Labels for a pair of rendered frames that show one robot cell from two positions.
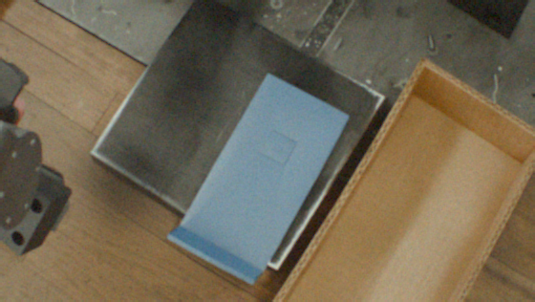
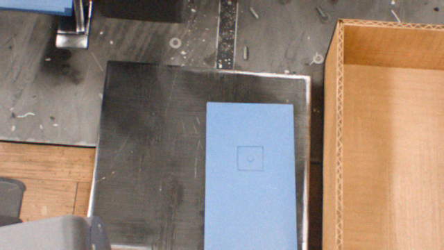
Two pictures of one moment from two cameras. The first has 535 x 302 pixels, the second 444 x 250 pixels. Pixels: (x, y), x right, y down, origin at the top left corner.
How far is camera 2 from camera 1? 0.23 m
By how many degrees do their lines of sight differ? 12
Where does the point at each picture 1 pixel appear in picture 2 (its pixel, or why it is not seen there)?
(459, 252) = not seen: outside the picture
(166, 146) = (154, 204)
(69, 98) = (30, 210)
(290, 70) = (223, 91)
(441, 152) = (382, 97)
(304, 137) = (266, 139)
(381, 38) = (277, 30)
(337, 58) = (251, 65)
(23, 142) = (94, 230)
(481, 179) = (431, 102)
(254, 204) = (257, 214)
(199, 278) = not seen: outside the picture
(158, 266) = not seen: outside the picture
